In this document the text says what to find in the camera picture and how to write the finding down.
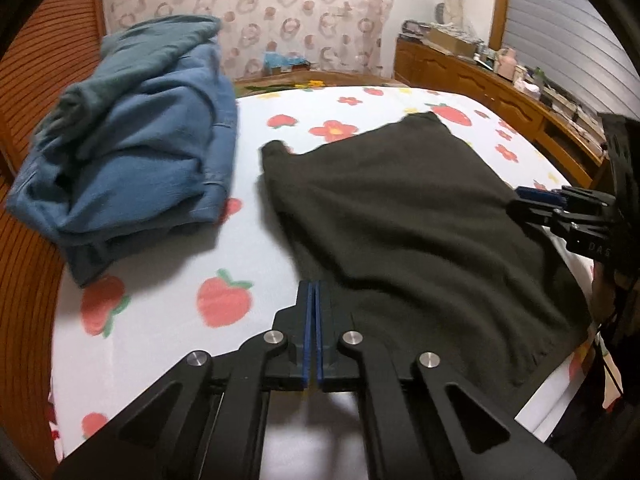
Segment wooden sideboard cabinet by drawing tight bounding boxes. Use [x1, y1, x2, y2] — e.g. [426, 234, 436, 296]
[393, 35, 609, 189]

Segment grey-blue folded garment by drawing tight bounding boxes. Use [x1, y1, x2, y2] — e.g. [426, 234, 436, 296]
[32, 14, 224, 161]

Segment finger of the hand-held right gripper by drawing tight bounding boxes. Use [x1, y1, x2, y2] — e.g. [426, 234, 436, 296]
[506, 199, 602, 237]
[514, 185, 614, 212]

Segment blue jeans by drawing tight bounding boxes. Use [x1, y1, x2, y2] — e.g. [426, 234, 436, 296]
[5, 42, 239, 289]

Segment black pants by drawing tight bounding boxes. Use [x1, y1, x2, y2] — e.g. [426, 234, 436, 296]
[257, 111, 592, 407]

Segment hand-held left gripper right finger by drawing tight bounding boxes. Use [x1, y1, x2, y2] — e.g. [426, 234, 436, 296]
[314, 280, 578, 480]

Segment pink thermos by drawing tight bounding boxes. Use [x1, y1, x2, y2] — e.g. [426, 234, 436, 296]
[497, 47, 519, 82]

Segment circle print curtain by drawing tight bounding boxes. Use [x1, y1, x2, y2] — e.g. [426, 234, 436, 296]
[100, 0, 397, 82]

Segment wooden window frame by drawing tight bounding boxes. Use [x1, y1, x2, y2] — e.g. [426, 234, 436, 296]
[487, 0, 512, 52]

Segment white strawberry print blanket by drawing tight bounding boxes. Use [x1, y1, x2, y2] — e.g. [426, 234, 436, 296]
[47, 85, 626, 463]

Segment grey window blind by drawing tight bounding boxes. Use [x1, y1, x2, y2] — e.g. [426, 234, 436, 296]
[502, 0, 640, 83]

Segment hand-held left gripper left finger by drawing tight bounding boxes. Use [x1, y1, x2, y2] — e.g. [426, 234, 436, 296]
[50, 280, 315, 480]

